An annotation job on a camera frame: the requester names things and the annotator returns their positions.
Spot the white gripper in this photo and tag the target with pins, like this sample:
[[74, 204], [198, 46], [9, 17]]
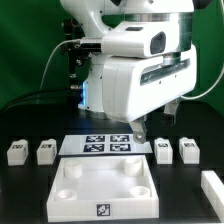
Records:
[[133, 87]]

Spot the white square tabletop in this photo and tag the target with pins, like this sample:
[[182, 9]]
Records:
[[102, 188]]

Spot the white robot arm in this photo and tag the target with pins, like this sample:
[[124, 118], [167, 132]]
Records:
[[98, 17]]

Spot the white marker sheet with tags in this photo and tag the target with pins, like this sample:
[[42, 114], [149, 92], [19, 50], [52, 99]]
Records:
[[102, 144]]

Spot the white obstacle bar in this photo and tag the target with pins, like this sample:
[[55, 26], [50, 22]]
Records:
[[214, 191]]

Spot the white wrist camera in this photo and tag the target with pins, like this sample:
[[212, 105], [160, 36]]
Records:
[[141, 40]]

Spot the grey rear camera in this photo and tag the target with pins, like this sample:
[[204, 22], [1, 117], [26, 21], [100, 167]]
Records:
[[91, 44]]

